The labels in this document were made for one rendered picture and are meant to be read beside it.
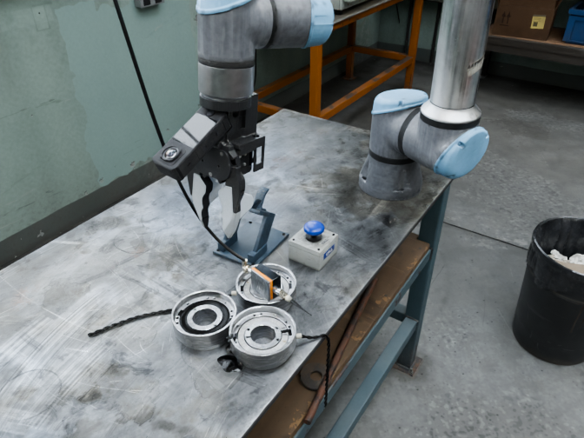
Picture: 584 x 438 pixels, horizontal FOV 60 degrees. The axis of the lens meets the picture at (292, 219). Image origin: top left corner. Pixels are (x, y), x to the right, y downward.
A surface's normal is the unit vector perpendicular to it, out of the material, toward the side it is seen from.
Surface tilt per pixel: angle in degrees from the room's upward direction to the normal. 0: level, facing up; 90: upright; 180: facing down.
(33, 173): 90
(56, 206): 90
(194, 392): 0
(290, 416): 0
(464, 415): 0
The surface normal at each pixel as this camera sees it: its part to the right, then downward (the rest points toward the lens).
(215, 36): -0.28, 0.43
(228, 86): 0.18, 0.48
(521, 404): 0.00, -0.82
